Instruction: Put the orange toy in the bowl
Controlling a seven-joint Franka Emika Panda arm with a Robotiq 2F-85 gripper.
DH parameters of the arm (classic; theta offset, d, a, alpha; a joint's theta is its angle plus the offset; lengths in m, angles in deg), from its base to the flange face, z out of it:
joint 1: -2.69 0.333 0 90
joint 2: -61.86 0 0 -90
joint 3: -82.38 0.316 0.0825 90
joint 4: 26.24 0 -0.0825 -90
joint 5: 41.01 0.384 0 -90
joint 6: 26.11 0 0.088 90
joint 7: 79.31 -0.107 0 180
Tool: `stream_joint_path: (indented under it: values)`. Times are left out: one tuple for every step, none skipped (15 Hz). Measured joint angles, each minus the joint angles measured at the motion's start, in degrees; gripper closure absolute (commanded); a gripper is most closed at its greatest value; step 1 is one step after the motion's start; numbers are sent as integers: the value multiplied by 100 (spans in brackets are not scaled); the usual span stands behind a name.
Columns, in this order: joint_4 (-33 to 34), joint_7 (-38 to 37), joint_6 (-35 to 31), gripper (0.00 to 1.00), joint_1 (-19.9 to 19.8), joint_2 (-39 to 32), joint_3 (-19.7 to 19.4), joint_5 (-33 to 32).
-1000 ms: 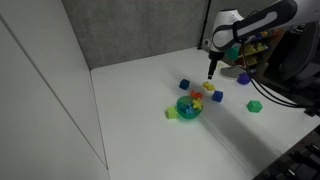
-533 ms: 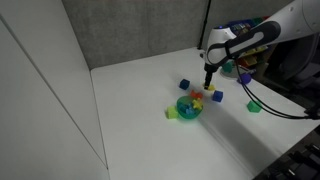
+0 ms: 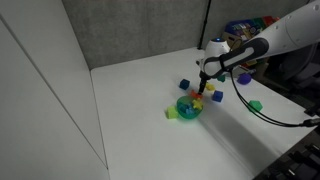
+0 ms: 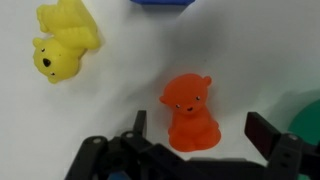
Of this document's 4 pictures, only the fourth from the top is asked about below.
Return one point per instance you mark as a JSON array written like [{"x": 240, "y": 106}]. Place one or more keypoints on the orange bear toy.
[{"x": 190, "y": 113}]

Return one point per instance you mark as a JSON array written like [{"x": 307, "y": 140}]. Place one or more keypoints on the yellow bear toy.
[{"x": 63, "y": 43}]

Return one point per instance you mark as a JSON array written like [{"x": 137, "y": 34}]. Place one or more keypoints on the green translucent plastic bowl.
[{"x": 306, "y": 124}]

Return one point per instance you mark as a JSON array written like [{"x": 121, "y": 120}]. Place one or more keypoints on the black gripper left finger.
[{"x": 110, "y": 156}]

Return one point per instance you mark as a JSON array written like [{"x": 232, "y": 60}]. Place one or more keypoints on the blue cube block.
[{"x": 162, "y": 1}]

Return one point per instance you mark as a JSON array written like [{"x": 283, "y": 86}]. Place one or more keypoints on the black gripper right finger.
[{"x": 283, "y": 150}]

